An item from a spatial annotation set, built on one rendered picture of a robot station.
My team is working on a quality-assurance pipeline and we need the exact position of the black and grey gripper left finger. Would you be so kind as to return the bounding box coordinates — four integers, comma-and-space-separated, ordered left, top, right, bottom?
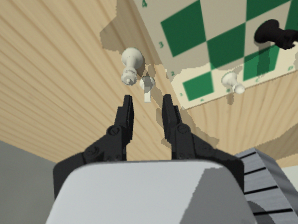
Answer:
53, 95, 134, 200

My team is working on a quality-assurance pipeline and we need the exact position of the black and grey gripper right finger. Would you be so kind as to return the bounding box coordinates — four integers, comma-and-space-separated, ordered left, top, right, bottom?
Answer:
162, 94, 244, 194

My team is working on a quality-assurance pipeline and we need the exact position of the green and cream chessboard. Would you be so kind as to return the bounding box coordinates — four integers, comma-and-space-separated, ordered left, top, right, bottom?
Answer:
134, 0, 298, 110

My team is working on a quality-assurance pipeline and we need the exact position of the black rook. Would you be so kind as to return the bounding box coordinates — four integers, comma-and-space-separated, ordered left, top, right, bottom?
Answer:
254, 19, 298, 50

